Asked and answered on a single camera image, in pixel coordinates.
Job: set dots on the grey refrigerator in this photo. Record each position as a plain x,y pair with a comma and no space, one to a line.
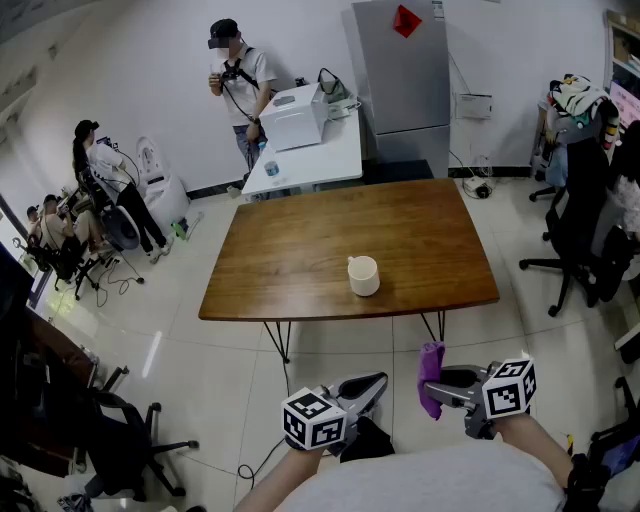
405,85

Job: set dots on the white wall box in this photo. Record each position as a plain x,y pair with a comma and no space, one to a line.
475,106

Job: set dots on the person's left forearm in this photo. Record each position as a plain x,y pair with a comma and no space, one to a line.
280,480

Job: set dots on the purple cloth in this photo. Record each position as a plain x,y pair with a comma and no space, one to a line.
431,357

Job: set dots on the person's right forearm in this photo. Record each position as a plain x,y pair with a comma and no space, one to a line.
535,440

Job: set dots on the white floor power strip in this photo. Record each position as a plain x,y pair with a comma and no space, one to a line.
475,186

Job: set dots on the red paper ornament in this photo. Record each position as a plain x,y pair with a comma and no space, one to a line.
406,21

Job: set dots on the grey-green handbag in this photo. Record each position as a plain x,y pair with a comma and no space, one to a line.
334,90

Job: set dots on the cream ceramic mug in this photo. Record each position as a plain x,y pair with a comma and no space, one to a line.
364,282

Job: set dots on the black low platform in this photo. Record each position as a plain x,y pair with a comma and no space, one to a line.
400,172

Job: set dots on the person's black trousers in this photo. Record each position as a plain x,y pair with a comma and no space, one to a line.
367,442

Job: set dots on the clear water bottle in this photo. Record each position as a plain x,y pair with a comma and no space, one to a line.
270,165

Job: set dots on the white microwave oven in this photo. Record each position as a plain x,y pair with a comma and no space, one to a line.
290,125

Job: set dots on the white table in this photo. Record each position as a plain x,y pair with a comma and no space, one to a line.
320,160

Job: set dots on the person's grey shirt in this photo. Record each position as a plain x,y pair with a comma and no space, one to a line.
425,480

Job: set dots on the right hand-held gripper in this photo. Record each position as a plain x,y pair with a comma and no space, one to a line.
507,392

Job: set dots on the green floor item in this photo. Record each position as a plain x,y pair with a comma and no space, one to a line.
179,231

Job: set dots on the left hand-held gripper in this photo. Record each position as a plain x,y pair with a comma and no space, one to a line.
312,420

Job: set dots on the dark wooden desk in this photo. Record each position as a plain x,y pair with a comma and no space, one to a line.
45,380

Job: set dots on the black office chair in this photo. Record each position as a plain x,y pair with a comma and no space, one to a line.
125,440
585,200
542,192

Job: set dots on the black hairpin table leg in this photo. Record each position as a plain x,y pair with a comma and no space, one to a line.
441,325
276,340

